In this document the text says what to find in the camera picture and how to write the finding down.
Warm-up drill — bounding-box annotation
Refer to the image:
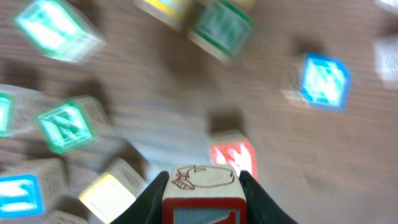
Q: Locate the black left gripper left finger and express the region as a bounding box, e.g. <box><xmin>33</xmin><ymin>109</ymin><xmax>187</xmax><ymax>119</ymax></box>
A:
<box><xmin>111</xmin><ymin>171</ymin><xmax>169</xmax><ymax>224</ymax></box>

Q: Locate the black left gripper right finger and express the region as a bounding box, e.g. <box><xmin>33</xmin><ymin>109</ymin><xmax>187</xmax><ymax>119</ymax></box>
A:
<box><xmin>239</xmin><ymin>171</ymin><xmax>297</xmax><ymax>224</ymax></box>

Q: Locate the red A letter block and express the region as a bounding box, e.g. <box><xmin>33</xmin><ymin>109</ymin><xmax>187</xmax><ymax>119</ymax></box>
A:
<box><xmin>162</xmin><ymin>164</ymin><xmax>248</xmax><ymax>224</ymax></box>

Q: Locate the yellow K letter block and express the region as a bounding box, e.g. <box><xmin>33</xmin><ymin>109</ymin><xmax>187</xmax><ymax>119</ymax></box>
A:
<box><xmin>78</xmin><ymin>159</ymin><xmax>147</xmax><ymax>224</ymax></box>

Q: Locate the red E letter block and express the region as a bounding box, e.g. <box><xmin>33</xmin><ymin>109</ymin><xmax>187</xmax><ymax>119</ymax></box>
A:
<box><xmin>209</xmin><ymin>129</ymin><xmax>258</xmax><ymax>180</ymax></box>

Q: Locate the green R letter block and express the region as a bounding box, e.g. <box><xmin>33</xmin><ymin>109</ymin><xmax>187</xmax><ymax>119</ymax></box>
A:
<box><xmin>35</xmin><ymin>95</ymin><xmax>114</xmax><ymax>154</ymax></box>

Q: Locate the blue L block left cluster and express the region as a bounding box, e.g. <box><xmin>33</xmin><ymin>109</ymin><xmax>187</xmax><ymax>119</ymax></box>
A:
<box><xmin>1</xmin><ymin>158</ymin><xmax>68</xmax><ymax>220</ymax></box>

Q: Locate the blue P letter block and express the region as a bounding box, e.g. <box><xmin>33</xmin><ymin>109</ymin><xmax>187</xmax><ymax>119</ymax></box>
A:
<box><xmin>281</xmin><ymin>52</ymin><xmax>352</xmax><ymax>113</ymax></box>

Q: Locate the green V letter block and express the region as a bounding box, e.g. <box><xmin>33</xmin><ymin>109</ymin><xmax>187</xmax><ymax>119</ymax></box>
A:
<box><xmin>1</xmin><ymin>84</ymin><xmax>42</xmax><ymax>138</ymax></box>

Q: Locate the green N letter block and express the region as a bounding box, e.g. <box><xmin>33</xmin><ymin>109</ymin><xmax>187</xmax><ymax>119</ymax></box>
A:
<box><xmin>188</xmin><ymin>0</ymin><xmax>254</xmax><ymax>64</ymax></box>

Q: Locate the yellow S block near N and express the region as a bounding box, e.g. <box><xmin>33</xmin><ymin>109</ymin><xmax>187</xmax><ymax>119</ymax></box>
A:
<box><xmin>134</xmin><ymin>0</ymin><xmax>194</xmax><ymax>31</ymax></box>

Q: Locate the green 7 number block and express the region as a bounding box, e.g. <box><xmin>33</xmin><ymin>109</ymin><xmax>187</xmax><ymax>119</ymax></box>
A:
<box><xmin>11</xmin><ymin>0</ymin><xmax>105</xmax><ymax>64</ymax></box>

